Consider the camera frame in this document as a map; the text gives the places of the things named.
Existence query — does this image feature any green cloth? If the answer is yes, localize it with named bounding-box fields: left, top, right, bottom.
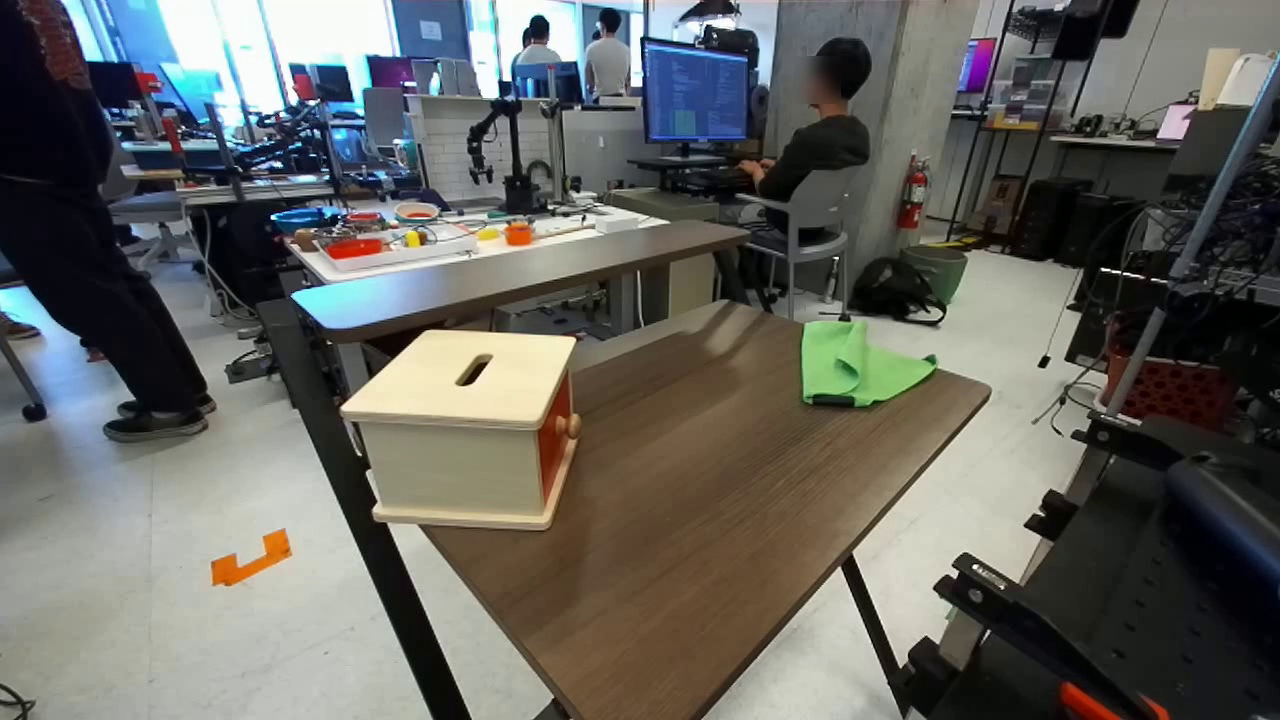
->
left=797, top=312, right=940, bottom=413

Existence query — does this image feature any cream wooden slot box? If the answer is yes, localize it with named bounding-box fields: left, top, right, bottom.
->
left=335, top=328, right=583, bottom=534

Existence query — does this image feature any white table with toys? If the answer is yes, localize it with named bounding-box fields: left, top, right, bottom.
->
left=278, top=195, right=673, bottom=288

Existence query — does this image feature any grey plastic chair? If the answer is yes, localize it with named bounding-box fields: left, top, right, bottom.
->
left=734, top=163, right=872, bottom=312

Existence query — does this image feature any black backpack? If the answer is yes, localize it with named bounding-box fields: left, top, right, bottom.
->
left=846, top=252, right=953, bottom=325

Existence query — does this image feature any computer monitor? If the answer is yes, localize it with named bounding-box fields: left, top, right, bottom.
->
left=634, top=33, right=755, bottom=157

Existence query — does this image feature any seated person dark sweater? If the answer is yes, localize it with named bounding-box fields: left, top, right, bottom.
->
left=722, top=33, right=875, bottom=255

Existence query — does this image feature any person in white shirt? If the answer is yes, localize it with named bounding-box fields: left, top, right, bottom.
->
left=579, top=3, right=634, bottom=100

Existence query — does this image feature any red tray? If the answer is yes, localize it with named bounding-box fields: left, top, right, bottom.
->
left=320, top=231, right=390, bottom=265

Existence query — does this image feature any green floor mat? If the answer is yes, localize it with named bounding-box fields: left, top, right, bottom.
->
left=895, top=238, right=970, bottom=312

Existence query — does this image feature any red fire extinguisher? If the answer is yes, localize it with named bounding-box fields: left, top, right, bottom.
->
left=891, top=151, right=933, bottom=235

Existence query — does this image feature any black shelving rack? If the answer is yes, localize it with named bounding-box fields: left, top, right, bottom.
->
left=953, top=0, right=1142, bottom=252

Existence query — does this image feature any red perforated crate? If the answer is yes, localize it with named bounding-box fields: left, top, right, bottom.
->
left=1101, top=353, right=1241, bottom=431

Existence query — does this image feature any grey metal pole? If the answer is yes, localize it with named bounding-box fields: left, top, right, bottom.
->
left=1103, top=56, right=1280, bottom=414

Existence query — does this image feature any person in black clothes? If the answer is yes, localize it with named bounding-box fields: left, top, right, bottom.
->
left=0, top=0, right=218, bottom=448

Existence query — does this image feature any black robot cart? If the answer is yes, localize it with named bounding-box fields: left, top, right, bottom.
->
left=895, top=413, right=1280, bottom=720

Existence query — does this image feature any dark wood black-frame table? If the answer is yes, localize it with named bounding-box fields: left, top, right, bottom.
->
left=252, top=216, right=994, bottom=720

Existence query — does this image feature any orange-handled black clamp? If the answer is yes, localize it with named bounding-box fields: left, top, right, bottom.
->
left=933, top=552, right=1174, bottom=720

